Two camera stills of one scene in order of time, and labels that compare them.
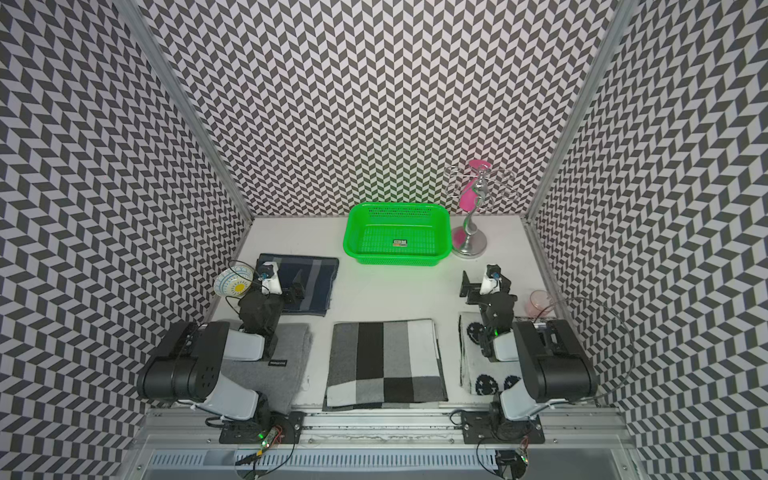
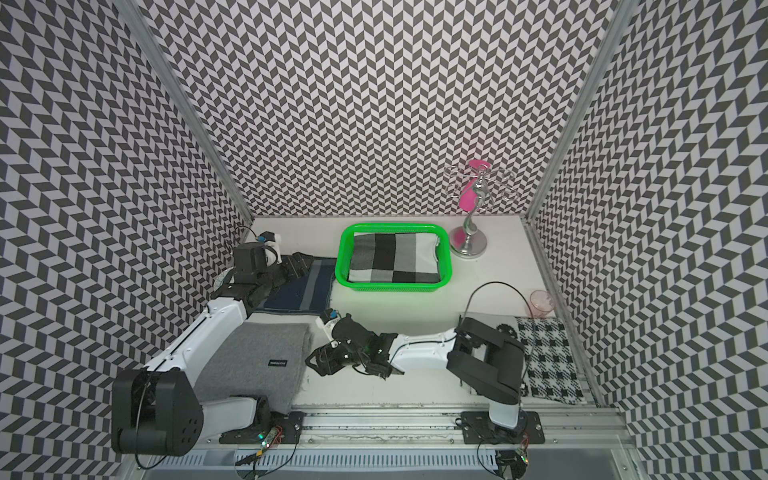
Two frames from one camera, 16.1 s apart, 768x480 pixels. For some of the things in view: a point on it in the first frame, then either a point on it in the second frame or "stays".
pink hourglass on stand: (468, 186) stays
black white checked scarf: (384, 365) -> (402, 257)
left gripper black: (290, 296) -> (301, 271)
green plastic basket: (398, 234) -> (344, 249)
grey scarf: (280, 378) stays
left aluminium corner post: (144, 30) stays
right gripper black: (473, 289) -> (326, 361)
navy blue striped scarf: (318, 276) stays
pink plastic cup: (538, 304) stays
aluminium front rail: (571, 426) stays
